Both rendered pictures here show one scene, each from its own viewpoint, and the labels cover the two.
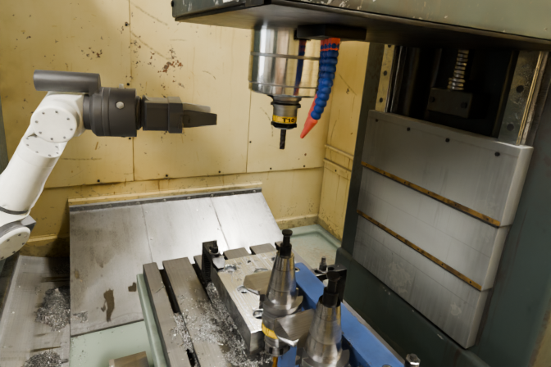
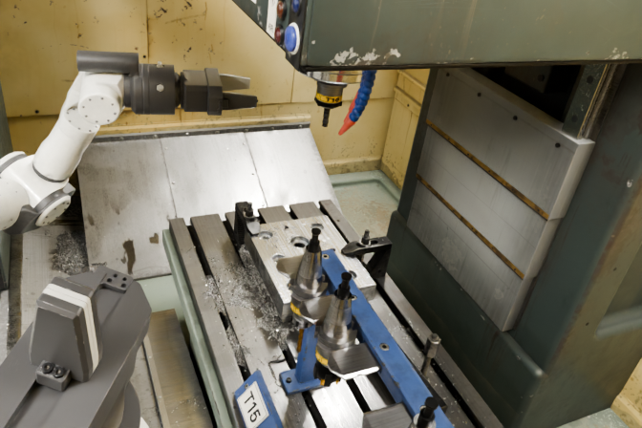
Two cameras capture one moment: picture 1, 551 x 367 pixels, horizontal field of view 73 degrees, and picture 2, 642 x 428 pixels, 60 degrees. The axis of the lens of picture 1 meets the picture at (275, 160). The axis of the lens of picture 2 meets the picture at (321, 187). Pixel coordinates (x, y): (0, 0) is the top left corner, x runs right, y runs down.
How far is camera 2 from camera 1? 36 cm
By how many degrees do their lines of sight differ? 15
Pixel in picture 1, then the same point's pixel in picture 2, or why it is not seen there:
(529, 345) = (558, 333)
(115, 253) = (132, 198)
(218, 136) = (256, 55)
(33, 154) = (75, 131)
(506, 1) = (540, 35)
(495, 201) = (548, 193)
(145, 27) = not seen: outside the picture
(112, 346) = not seen: hidden behind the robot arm
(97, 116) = (139, 99)
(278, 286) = (306, 274)
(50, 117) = (96, 103)
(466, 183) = (525, 169)
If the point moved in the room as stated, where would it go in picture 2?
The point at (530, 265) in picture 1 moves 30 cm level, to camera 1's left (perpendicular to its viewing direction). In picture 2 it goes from (571, 259) to (430, 239)
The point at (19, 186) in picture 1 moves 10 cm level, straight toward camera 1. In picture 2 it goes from (61, 159) to (74, 185)
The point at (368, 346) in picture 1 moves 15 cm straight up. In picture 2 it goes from (374, 329) to (393, 250)
